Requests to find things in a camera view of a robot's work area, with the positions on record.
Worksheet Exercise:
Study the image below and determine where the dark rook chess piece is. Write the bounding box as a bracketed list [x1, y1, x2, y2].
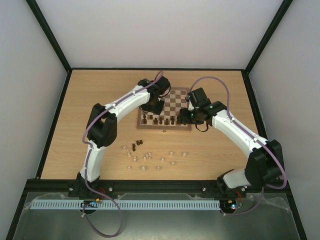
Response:
[176, 115, 181, 125]

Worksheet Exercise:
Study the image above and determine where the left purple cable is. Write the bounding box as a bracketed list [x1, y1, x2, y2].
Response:
[82, 70, 165, 237]

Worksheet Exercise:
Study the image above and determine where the black aluminium frame rail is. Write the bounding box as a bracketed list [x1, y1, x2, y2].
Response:
[24, 178, 291, 198]

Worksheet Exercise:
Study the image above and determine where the purple cable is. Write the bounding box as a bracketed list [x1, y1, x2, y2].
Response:
[82, 70, 165, 237]
[187, 76, 288, 217]

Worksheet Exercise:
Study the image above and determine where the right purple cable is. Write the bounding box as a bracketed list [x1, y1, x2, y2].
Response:
[187, 76, 288, 217]

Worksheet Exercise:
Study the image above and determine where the light blue slotted cable duct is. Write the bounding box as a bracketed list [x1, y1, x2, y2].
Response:
[30, 199, 221, 211]

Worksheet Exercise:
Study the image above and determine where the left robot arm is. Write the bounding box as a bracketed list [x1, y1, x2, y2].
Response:
[77, 72, 171, 193]

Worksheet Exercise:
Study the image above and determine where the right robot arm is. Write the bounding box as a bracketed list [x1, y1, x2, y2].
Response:
[178, 88, 287, 196]

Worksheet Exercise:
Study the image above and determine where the wooden chess board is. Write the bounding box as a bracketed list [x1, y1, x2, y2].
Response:
[136, 87, 192, 132]

